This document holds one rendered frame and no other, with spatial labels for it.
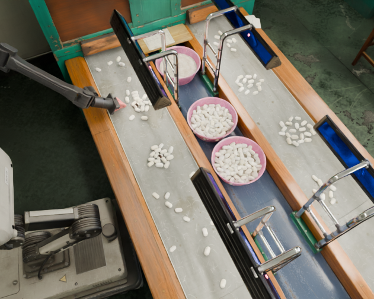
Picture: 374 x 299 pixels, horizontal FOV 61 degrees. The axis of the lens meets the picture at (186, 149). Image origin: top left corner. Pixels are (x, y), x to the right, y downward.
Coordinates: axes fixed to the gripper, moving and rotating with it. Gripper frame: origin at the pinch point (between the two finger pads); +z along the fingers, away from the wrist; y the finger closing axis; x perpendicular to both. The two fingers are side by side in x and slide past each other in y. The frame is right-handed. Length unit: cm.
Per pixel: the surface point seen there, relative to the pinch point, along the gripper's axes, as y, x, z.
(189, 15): 42, -44, 41
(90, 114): 1.7, 11.2, -14.3
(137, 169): -38.2, 5.7, -5.2
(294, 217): -91, -29, 39
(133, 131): -16.6, 2.2, -0.1
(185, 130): -28.7, -15.2, 16.7
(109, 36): 43.9, -12.2, 0.9
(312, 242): -104, -29, 39
